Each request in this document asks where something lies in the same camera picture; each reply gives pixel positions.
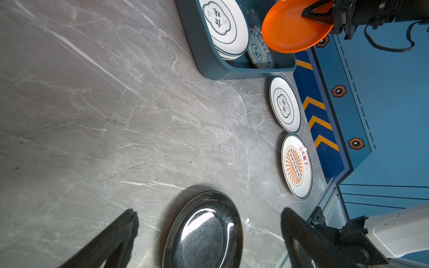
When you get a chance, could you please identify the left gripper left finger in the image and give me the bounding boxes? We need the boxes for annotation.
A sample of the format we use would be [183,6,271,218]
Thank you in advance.
[61,209,139,268]

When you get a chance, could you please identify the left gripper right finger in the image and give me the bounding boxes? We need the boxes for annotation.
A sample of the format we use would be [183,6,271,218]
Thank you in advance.
[281,208,357,268]

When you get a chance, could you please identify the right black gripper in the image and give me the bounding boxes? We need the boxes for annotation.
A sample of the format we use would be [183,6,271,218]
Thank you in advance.
[302,0,429,39]

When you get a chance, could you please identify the orange plate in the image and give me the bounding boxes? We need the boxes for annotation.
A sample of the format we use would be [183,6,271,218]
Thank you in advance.
[261,0,334,54]

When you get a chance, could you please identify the teal patterned plate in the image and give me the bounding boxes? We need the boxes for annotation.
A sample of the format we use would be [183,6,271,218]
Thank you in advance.
[247,27,274,69]

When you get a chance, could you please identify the sunburst plate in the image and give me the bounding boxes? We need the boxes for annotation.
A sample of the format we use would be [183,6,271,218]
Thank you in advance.
[281,134,312,199]

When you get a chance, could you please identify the white plate quatrefoil motif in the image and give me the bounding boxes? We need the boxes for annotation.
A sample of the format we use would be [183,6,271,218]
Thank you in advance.
[269,77,301,133]
[198,0,249,61]

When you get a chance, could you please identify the black plate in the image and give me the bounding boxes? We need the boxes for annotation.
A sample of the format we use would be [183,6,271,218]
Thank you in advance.
[162,191,244,268]

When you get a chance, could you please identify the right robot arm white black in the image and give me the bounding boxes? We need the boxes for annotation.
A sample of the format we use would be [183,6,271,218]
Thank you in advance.
[301,1,429,259]

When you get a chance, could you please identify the teal plastic bin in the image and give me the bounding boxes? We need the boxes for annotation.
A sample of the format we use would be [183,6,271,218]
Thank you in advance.
[177,1,297,80]

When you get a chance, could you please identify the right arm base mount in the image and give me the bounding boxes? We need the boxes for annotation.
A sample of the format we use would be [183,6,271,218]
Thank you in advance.
[307,206,328,226]

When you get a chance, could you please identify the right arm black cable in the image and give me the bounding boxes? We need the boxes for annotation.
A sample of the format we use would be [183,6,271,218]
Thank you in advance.
[363,19,429,53]

